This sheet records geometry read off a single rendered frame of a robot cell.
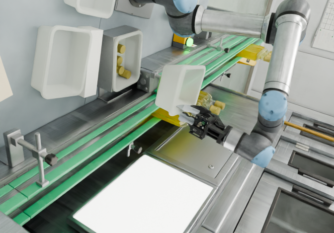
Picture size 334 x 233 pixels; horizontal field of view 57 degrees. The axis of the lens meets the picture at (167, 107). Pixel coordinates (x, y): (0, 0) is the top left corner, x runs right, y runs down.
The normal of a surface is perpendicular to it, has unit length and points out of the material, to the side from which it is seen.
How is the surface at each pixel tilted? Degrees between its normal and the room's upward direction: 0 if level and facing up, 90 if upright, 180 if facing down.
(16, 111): 0
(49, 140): 90
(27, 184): 90
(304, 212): 90
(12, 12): 0
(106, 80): 90
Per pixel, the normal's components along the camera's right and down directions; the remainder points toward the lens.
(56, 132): 0.12, -0.86
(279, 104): -0.22, -0.41
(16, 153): 0.85, 0.34
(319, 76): -0.51, 0.37
